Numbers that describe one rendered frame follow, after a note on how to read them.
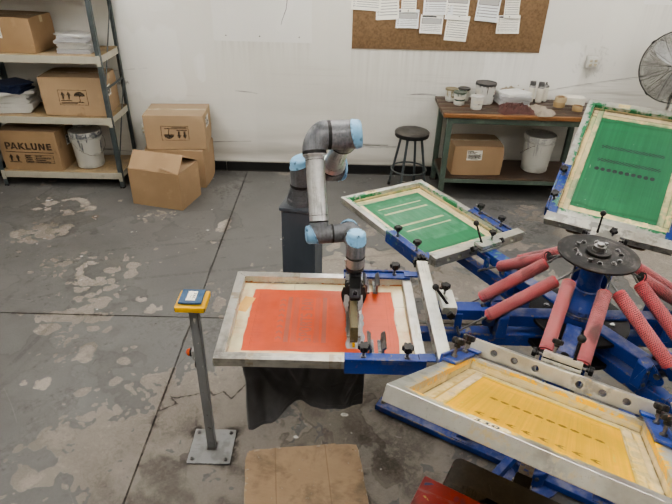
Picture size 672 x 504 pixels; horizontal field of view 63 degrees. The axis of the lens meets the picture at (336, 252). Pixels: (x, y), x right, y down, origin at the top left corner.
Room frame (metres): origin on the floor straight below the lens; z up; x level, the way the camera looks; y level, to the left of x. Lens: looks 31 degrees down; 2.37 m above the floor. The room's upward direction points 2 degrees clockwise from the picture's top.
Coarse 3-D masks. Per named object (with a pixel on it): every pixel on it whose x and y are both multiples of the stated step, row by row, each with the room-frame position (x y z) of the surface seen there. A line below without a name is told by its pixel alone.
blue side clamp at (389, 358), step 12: (348, 360) 1.50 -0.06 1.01; (360, 360) 1.50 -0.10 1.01; (372, 360) 1.50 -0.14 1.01; (384, 360) 1.50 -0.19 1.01; (396, 360) 1.50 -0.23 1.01; (408, 360) 1.51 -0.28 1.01; (420, 360) 1.51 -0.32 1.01; (348, 372) 1.50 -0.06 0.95; (360, 372) 1.50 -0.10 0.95; (372, 372) 1.50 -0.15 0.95; (384, 372) 1.50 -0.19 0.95; (396, 372) 1.50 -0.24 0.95; (408, 372) 1.50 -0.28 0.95
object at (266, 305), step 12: (264, 300) 1.92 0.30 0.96; (276, 300) 1.92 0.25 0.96; (336, 300) 1.94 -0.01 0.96; (372, 300) 1.94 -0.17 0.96; (384, 300) 1.95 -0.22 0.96; (252, 312) 1.83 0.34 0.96; (264, 312) 1.83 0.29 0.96; (276, 312) 1.84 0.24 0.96; (336, 312) 1.85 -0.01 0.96; (372, 312) 1.86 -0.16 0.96; (384, 312) 1.86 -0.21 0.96
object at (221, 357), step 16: (240, 272) 2.08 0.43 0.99; (256, 272) 2.08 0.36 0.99; (272, 272) 2.09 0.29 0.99; (240, 288) 1.95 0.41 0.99; (224, 320) 1.73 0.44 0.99; (416, 320) 1.77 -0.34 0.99; (224, 336) 1.63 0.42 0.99; (416, 336) 1.67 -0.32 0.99; (224, 352) 1.54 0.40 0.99; (240, 352) 1.54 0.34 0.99; (416, 352) 1.57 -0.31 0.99; (320, 368) 1.51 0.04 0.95; (336, 368) 1.51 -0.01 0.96
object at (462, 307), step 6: (462, 306) 1.80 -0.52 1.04; (468, 306) 1.80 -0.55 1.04; (474, 306) 1.80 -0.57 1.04; (480, 306) 1.81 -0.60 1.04; (462, 312) 1.78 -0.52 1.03; (468, 312) 1.78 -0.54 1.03; (474, 312) 1.78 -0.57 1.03; (480, 312) 1.78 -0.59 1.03; (444, 318) 1.78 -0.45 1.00; (462, 318) 1.78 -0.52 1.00; (468, 318) 1.78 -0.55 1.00; (474, 318) 1.78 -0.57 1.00
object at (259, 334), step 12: (252, 324) 1.75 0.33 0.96; (264, 324) 1.76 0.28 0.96; (336, 324) 1.77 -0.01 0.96; (372, 324) 1.78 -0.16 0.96; (384, 324) 1.78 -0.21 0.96; (252, 336) 1.68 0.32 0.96; (264, 336) 1.68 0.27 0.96; (336, 336) 1.69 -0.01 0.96; (372, 336) 1.70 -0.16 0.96; (396, 336) 1.70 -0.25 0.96; (252, 348) 1.61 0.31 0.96; (264, 348) 1.61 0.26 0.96; (276, 348) 1.61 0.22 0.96; (288, 348) 1.61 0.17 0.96; (300, 348) 1.62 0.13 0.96; (312, 348) 1.62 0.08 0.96; (324, 348) 1.62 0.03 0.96; (336, 348) 1.62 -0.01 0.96; (396, 348) 1.63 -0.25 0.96
